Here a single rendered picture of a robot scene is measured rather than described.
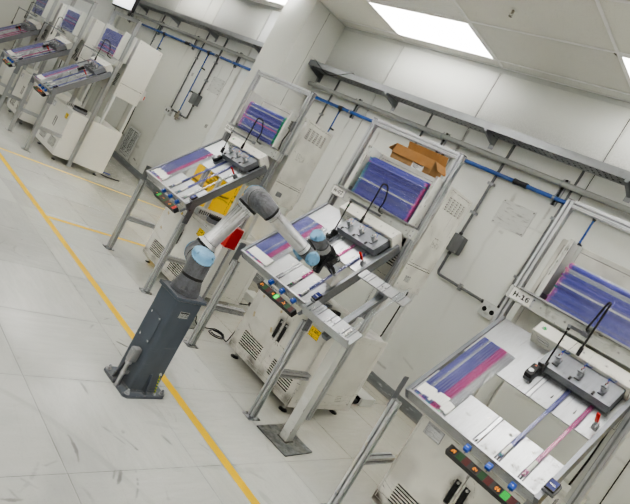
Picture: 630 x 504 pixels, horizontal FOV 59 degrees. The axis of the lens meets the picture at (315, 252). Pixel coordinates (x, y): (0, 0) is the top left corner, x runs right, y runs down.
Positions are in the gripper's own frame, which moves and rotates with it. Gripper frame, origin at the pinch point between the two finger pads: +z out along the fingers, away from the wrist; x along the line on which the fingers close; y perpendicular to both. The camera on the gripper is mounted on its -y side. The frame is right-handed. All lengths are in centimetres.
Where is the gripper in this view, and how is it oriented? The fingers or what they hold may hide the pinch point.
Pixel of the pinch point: (332, 274)
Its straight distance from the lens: 321.3
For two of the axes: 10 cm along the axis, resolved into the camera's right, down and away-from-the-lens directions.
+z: 3.2, 6.2, 7.2
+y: 7.2, -6.5, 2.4
